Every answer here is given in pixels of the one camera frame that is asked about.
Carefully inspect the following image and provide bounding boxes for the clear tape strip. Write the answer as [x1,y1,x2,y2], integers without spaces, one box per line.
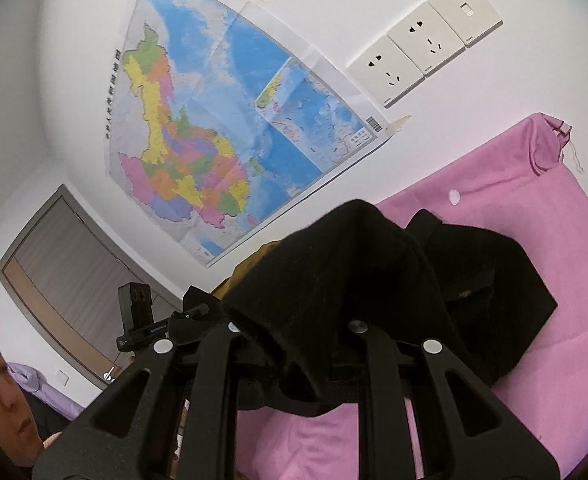
[383,114,413,137]

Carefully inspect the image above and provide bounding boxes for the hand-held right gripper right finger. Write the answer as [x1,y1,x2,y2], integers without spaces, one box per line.
[346,320,561,480]

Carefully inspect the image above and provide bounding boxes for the colourful wall map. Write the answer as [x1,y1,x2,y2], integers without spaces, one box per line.
[104,0,391,268]

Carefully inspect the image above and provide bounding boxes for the white wall data plate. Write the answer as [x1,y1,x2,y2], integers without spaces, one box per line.
[427,0,504,49]

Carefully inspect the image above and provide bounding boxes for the purple cloth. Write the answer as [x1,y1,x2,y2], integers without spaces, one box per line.
[8,361,85,418]

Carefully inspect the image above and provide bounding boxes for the person's dark top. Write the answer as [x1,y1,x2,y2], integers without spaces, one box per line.
[24,394,77,441]

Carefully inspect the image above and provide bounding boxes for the mustard cloth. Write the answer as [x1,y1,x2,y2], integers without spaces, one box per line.
[210,240,282,301]

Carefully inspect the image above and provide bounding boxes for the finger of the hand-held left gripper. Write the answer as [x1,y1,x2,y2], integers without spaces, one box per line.
[170,285,231,333]

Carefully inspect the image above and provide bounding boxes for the pink bed sheet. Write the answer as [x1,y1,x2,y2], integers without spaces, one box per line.
[234,112,588,480]

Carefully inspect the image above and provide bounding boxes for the black garment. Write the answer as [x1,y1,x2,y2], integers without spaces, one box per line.
[223,199,560,418]

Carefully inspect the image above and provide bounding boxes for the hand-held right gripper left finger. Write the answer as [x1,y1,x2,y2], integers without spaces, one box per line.
[32,321,247,480]

